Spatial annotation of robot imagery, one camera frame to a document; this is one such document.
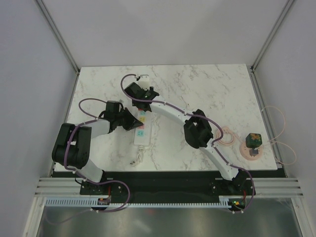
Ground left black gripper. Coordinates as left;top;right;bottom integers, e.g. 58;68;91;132
115;108;143;131

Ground pink thin cord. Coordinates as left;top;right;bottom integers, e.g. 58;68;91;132
215;105;297;166

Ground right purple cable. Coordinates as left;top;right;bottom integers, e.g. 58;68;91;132
120;73;255;213

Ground white power strip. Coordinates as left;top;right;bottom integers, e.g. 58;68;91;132
134;110;152;147

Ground aluminium rail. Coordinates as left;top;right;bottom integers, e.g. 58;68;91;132
35;178;303;198

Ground purple cable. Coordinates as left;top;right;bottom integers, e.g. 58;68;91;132
120;73;255;213
63;98;131;213

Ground aluminium frame post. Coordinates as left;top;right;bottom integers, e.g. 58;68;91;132
249;0;296;73
34;0;80;76

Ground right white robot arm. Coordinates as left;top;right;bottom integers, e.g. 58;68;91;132
122;82;244;195

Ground left aluminium frame post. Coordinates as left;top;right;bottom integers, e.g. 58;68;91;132
34;0;80;76

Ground pink round socket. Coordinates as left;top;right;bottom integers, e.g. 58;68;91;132
239;142;264;161

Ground white slotted cable duct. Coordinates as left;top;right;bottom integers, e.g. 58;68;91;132
45;197;231;208

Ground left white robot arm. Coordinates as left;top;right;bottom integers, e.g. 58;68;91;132
52;101;144;194

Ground right aluminium frame post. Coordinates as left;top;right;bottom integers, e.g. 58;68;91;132
249;0;296;73

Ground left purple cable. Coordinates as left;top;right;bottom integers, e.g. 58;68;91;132
63;98;131;213

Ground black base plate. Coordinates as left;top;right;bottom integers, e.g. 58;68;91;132
80;171;256;202

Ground green patterned cube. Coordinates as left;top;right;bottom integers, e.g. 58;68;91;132
245;133;262;149

